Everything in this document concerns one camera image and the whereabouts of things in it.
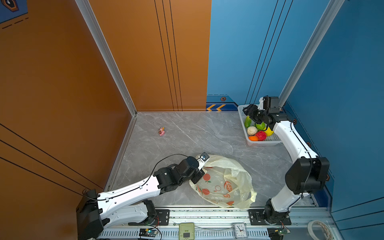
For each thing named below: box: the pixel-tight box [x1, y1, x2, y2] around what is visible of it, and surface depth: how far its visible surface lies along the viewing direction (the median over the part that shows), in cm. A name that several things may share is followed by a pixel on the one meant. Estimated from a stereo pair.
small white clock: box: [232, 222, 249, 239], surface depth 70 cm
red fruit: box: [255, 130, 267, 141], surface depth 100 cm
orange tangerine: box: [248, 135, 259, 141], surface depth 99 cm
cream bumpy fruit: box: [246, 126, 258, 136], surface depth 104 cm
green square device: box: [179, 222, 195, 240], surface depth 70 cm
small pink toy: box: [158, 127, 166, 137], surface depth 107 cm
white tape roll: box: [307, 220, 333, 240], surface depth 70 cm
